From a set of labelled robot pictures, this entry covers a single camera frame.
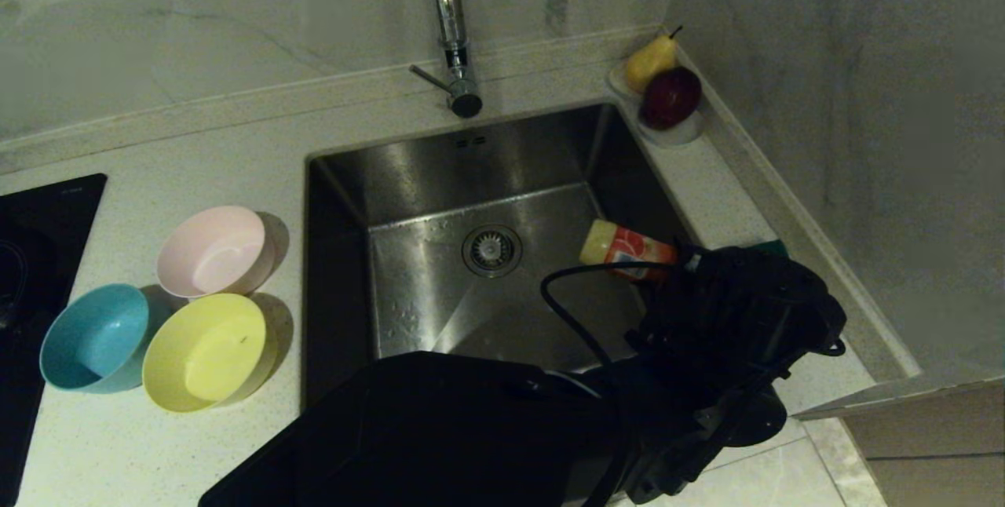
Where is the yellow pear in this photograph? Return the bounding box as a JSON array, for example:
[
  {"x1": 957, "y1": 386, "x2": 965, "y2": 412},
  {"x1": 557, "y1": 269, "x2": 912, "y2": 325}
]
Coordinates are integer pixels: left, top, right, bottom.
[{"x1": 625, "y1": 27, "x2": 682, "y2": 93}]

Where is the orange label dish soap bottle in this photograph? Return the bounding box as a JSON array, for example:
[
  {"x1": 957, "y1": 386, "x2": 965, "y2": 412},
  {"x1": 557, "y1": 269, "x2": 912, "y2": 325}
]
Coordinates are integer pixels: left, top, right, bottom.
[{"x1": 579, "y1": 219, "x2": 680, "y2": 282}]

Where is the beige wooden cabinet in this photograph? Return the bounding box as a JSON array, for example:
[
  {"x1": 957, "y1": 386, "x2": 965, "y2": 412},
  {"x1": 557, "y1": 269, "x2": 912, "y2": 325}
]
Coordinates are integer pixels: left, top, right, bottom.
[{"x1": 789, "y1": 372, "x2": 1005, "y2": 507}]

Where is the round metal drain strainer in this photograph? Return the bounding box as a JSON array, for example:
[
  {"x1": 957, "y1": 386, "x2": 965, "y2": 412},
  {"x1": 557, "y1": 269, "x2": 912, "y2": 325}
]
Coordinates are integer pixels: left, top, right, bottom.
[{"x1": 462, "y1": 224, "x2": 524, "y2": 279}]

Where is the dark red apple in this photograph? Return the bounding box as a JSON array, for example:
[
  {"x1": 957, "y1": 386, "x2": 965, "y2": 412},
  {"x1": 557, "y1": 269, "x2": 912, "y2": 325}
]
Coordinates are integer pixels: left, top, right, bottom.
[{"x1": 642, "y1": 67, "x2": 703, "y2": 131}]

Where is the small white dish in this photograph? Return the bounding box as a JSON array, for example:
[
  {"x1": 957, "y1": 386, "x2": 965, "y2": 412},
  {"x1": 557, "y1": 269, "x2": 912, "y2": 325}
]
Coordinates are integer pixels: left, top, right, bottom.
[{"x1": 608, "y1": 61, "x2": 705, "y2": 147}]

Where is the black induction cooktop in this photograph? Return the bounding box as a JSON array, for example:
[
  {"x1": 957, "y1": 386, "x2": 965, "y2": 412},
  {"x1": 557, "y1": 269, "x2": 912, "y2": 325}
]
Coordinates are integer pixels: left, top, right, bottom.
[{"x1": 0, "y1": 173, "x2": 108, "y2": 507}]

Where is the pink plastic bowl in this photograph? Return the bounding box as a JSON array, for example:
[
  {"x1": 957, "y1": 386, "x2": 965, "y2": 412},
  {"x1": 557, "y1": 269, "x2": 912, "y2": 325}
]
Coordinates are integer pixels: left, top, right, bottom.
[{"x1": 155, "y1": 206, "x2": 276, "y2": 300}]

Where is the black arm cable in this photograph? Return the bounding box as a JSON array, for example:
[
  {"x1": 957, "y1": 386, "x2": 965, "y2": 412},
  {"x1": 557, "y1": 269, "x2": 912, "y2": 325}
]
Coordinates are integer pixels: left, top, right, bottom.
[{"x1": 539, "y1": 261, "x2": 692, "y2": 370}]

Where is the chrome faucet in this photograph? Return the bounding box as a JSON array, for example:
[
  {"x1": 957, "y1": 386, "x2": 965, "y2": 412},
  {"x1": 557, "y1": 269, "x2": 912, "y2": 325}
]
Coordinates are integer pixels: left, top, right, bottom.
[{"x1": 408, "y1": 0, "x2": 484, "y2": 119}]

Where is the blue plastic bowl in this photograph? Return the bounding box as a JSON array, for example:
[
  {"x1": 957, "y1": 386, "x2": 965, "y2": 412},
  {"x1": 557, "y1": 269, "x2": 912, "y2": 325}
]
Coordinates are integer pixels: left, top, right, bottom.
[{"x1": 39, "y1": 283, "x2": 150, "y2": 394}]

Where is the yellow plastic bowl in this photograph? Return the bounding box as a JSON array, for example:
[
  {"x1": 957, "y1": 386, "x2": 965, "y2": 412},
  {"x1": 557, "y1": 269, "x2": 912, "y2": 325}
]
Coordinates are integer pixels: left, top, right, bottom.
[{"x1": 142, "y1": 293, "x2": 277, "y2": 414}]

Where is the stainless steel sink basin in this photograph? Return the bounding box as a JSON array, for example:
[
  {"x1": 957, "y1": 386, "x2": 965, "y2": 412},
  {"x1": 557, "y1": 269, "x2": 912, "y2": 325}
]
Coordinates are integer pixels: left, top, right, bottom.
[{"x1": 302, "y1": 103, "x2": 707, "y2": 414}]

